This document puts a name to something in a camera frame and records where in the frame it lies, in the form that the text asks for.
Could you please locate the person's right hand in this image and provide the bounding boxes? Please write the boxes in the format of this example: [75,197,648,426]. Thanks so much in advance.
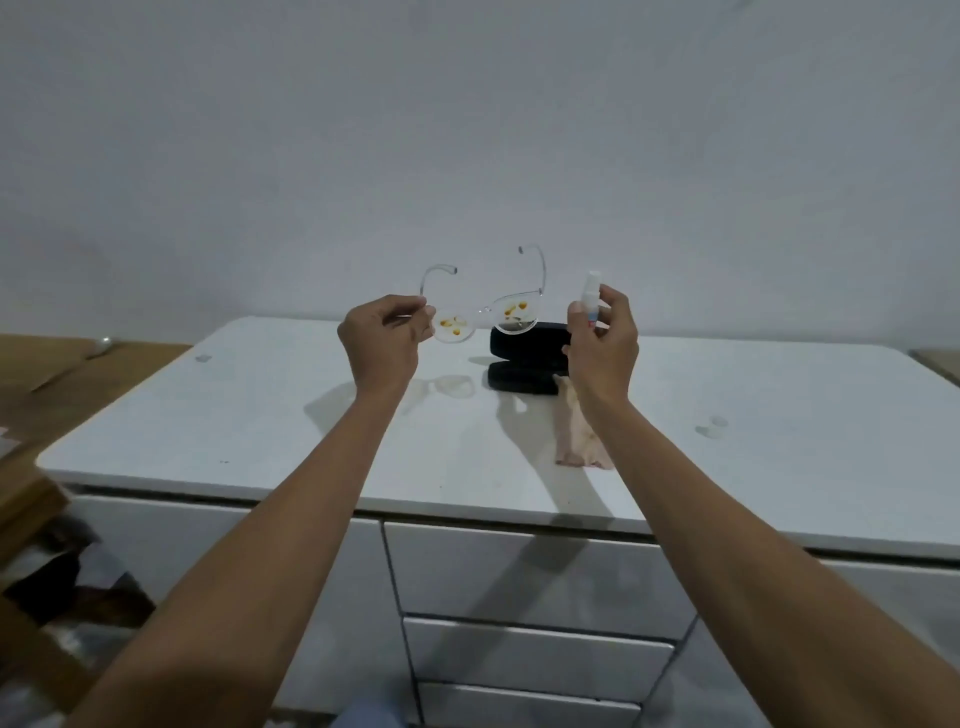
[562,283,641,411]

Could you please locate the person's left hand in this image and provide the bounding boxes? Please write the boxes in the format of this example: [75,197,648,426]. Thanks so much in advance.
[337,294,438,399]

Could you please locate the small white spray bottle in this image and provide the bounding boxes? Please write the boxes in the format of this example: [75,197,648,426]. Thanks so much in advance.
[580,270,606,328]

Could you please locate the clear-framed eyeglasses with stained lenses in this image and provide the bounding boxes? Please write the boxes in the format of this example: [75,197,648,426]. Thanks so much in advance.
[418,243,547,345]

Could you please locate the person's left forearm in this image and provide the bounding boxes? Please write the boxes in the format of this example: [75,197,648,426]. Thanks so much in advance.
[63,378,410,728]

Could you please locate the person's right forearm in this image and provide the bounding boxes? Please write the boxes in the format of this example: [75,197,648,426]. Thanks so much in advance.
[577,393,960,728]

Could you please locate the black eyeglasses case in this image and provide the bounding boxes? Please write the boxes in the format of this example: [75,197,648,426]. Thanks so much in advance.
[486,321,573,396]

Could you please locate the pale pink cleaning cloth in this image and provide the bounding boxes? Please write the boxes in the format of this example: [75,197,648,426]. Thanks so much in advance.
[552,374,615,472]

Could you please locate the large white cabinet drawer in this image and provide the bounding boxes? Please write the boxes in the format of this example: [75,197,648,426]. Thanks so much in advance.
[383,520,700,641]

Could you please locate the white cabinet door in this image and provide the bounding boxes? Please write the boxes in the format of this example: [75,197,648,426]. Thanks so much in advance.
[66,493,418,716]

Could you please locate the medium white cabinet drawer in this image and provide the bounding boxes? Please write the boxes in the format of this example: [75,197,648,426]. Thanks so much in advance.
[402,615,677,704]

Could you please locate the brown wooden table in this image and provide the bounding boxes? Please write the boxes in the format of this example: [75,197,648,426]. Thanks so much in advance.
[0,333,193,710]

